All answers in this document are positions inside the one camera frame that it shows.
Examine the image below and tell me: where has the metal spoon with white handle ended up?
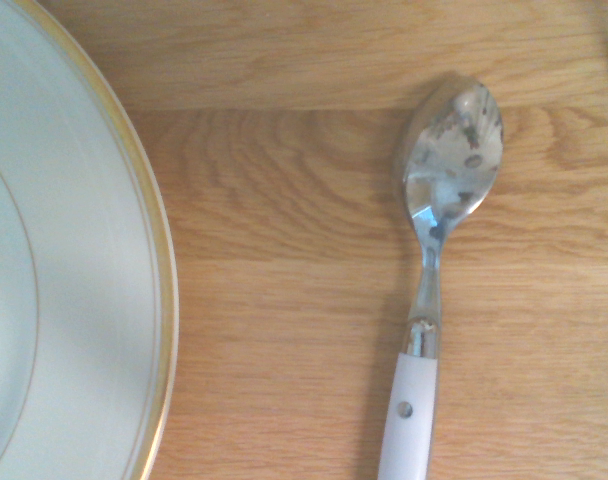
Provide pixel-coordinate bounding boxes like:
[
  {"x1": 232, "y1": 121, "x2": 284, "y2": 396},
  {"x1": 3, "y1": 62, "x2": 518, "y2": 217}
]
[{"x1": 376, "y1": 72, "x2": 506, "y2": 480}]

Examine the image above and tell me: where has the white plate with gold rim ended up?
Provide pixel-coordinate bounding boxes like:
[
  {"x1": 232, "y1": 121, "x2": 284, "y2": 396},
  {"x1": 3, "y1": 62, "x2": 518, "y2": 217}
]
[{"x1": 0, "y1": 0, "x2": 180, "y2": 480}]

